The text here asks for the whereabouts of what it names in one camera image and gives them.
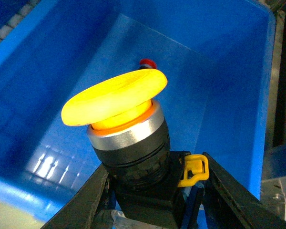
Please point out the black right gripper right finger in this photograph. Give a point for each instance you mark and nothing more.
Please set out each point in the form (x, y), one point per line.
(229, 205)

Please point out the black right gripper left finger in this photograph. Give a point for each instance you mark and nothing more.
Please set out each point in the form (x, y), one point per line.
(79, 212)

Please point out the red button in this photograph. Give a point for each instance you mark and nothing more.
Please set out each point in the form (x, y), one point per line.
(147, 64)

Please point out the blue target bin stack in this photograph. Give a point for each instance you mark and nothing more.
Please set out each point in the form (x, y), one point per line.
(216, 55)

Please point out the yellow button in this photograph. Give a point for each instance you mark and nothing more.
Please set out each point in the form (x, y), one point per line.
(129, 134)

